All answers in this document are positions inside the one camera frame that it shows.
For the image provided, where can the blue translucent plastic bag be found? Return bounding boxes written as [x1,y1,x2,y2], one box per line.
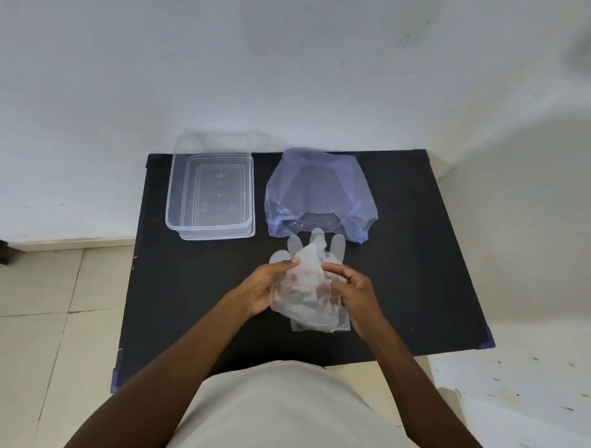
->
[264,147,379,245]

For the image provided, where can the person's right forearm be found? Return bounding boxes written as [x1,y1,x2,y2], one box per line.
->
[358,318,483,448]

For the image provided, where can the dark wooden furniture base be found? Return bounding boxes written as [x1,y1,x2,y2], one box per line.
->
[0,239,22,266]

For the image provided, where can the person's left hand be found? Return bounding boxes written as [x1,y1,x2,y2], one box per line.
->
[233,257,301,320]

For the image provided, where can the person's right hand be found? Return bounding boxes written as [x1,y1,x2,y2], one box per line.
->
[321,262,390,345]

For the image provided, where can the person's left forearm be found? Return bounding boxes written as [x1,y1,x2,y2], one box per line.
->
[64,293,257,448]

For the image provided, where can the white shirt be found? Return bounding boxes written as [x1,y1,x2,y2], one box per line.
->
[166,359,419,448]

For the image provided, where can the clear plastic container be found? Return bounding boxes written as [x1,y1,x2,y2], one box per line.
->
[164,131,257,241]

